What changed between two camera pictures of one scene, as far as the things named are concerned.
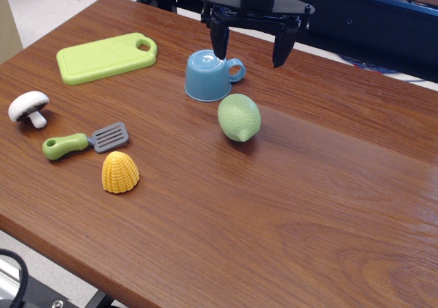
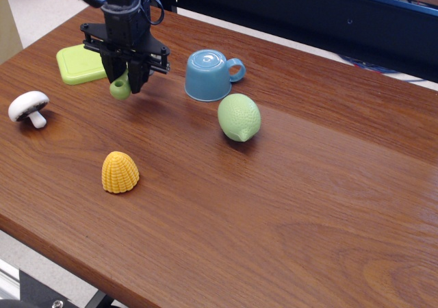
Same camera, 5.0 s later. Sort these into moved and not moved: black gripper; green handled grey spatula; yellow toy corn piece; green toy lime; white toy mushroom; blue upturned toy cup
Moved: black gripper; green handled grey spatula
Not moved: green toy lime; blue upturned toy cup; white toy mushroom; yellow toy corn piece
